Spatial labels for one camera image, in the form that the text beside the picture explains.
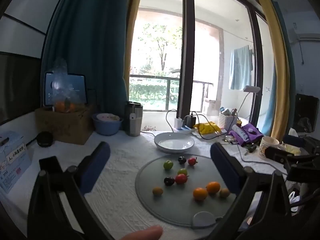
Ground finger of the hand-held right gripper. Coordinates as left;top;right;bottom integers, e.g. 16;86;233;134
264;146;294;165

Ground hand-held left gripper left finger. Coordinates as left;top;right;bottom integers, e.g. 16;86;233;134
27;141;118;240

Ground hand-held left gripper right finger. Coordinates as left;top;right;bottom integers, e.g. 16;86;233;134
202;142;298;240

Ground orange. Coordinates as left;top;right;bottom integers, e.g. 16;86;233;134
206;181;221;194
193;187;209;201

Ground white ceramic plate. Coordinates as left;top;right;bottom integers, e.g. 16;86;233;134
154;132;195;153

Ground round glass tray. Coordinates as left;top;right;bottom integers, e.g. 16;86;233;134
135;154;238;228

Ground person's left hand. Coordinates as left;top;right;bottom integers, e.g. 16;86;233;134
119;225;163;240

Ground cartoon print mug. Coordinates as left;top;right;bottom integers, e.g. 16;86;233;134
259;136;280;159

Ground purple cloth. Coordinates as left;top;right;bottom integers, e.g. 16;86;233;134
229;123;264;147

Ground white plastic bag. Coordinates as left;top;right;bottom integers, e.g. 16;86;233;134
289;191;306;206

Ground white quilted tablecloth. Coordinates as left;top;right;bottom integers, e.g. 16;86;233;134
0;127;288;240

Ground blue bowl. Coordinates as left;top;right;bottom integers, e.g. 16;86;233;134
91;113;124;136

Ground white tube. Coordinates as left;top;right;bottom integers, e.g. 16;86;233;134
231;125;249;141

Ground yellow plastic bag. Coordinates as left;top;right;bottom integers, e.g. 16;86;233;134
194;122;222;134

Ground white perforated basket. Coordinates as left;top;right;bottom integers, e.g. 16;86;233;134
218;112;238;130

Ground cardboard box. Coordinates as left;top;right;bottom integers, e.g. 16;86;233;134
35;105;95;145

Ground white power strip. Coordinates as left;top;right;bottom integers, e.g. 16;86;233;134
172;126;198;133

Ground steel tumbler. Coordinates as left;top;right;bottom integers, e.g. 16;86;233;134
124;101;143;137

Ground black charger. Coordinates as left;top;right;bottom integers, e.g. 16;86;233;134
184;115;197;128

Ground black round speaker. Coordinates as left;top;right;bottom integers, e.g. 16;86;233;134
36;131;54;148

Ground white desk lamp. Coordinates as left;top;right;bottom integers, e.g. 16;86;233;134
236;85;261;121

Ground clear plastic bag of oranges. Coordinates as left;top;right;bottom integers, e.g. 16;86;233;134
50;59;84;113

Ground tablet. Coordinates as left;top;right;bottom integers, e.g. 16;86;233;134
44;72;88;107

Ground blue and white carton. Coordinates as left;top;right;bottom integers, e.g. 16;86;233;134
0;130;32;194

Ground hanging light blue towel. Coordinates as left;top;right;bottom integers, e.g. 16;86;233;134
229;45;253;90

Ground balcony railing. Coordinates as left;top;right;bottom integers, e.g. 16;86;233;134
129;74;214;112

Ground black screen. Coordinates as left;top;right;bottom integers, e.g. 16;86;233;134
0;51;42;125

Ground white air conditioner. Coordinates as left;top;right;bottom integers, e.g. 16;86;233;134
296;33;320;42

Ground grey cable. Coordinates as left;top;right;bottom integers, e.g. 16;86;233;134
236;140;288;176

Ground black cable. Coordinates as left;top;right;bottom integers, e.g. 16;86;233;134
191;112;227;140

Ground thin charger cable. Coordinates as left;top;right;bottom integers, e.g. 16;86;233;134
165;109;180;131

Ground dark window frame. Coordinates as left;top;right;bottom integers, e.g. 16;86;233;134
176;0;196;120

